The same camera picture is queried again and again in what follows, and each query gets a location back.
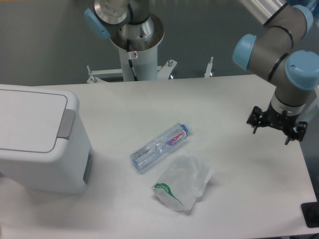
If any blue plastic bag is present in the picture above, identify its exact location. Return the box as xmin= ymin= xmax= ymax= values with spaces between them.
xmin=299 ymin=0 xmax=319 ymax=18

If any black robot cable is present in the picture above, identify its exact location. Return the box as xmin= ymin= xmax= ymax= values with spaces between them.
xmin=126 ymin=39 xmax=139 ymax=82

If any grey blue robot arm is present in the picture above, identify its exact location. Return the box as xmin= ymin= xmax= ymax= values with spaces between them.
xmin=84 ymin=0 xmax=319 ymax=142

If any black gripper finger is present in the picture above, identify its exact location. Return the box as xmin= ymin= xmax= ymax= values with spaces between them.
xmin=246 ymin=106 xmax=266 ymax=134
xmin=284 ymin=121 xmax=308 ymax=145

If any white frame at right edge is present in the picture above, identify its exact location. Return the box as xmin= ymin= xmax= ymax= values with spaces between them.
xmin=299 ymin=86 xmax=319 ymax=123

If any white push-lid trash can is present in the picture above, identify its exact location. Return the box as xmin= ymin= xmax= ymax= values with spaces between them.
xmin=0 ymin=84 xmax=94 ymax=193

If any black clamp at table edge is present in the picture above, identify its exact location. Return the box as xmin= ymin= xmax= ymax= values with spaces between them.
xmin=301 ymin=202 xmax=319 ymax=228

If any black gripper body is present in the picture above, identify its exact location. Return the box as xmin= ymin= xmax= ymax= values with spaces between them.
xmin=263 ymin=104 xmax=298 ymax=129

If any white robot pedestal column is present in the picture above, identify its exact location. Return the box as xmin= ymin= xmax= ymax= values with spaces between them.
xmin=111 ymin=13 xmax=164 ymax=67

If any crumpled clear plastic bag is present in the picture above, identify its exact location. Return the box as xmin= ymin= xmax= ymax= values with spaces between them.
xmin=151 ymin=154 xmax=214 ymax=215

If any clear plastic water bottle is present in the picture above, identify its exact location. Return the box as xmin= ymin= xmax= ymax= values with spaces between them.
xmin=130 ymin=122 xmax=192 ymax=173

